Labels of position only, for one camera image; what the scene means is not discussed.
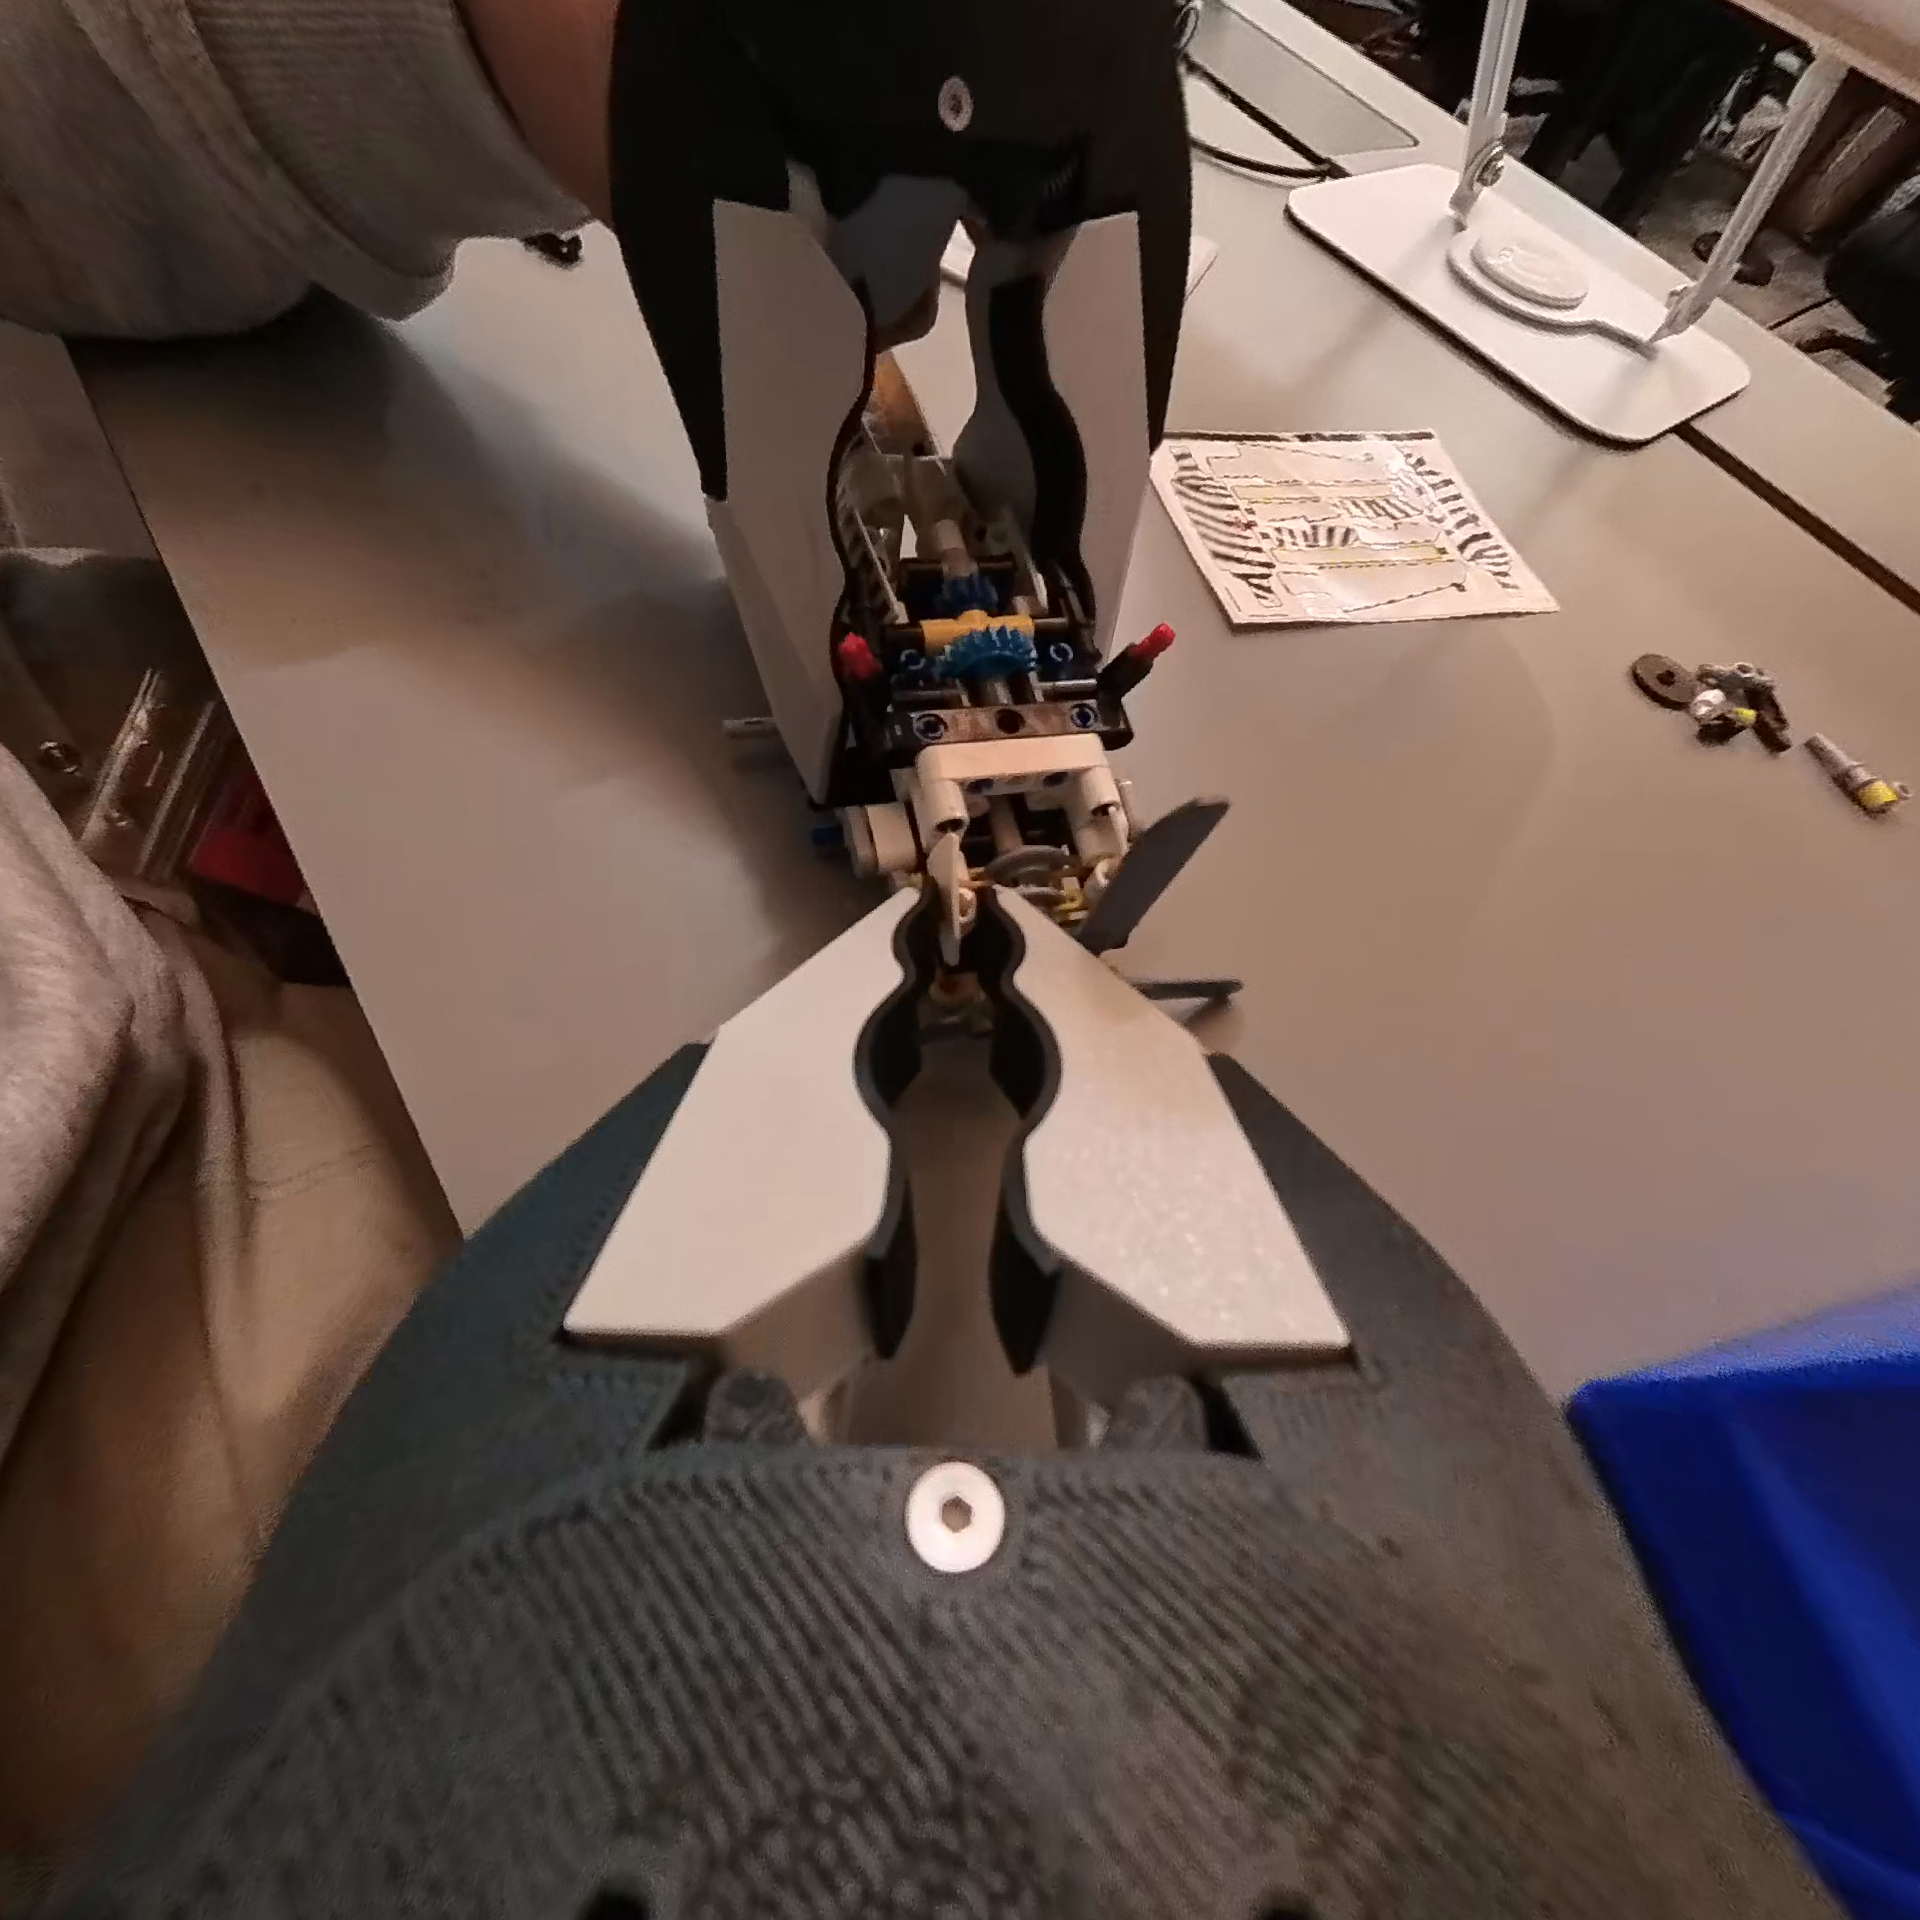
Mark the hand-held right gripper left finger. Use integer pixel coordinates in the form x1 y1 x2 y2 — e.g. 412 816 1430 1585
562 891 945 1367

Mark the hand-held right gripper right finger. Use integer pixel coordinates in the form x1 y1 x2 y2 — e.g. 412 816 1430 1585
983 891 1353 1378

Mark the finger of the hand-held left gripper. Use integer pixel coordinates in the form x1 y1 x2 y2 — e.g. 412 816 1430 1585
960 210 1157 635
705 197 879 803

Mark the zebra-striped lego helicopter model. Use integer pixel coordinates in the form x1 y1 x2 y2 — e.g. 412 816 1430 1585
727 351 1247 1038

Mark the person's left forearm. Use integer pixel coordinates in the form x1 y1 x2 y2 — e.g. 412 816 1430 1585
0 0 621 338

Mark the grey yellow lego axle pin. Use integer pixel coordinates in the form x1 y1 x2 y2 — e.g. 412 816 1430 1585
1805 732 1908 816

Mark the zebra-print sticker sheet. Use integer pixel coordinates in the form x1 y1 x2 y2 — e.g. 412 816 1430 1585
1150 430 1562 629

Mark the white round puck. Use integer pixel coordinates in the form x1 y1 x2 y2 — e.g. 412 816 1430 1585
1448 229 1595 315

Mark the person's grey hoodie torso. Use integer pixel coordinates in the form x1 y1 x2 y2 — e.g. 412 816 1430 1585
0 750 227 1442

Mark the clear plastic bag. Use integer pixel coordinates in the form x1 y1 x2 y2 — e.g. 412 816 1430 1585
30 660 302 917

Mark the blue plastic storage bin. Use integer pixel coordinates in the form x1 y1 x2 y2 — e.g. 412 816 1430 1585
1567 1290 1920 1920

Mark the grey recessed cable tray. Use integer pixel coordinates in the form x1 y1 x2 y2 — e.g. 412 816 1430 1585
1185 0 1423 166

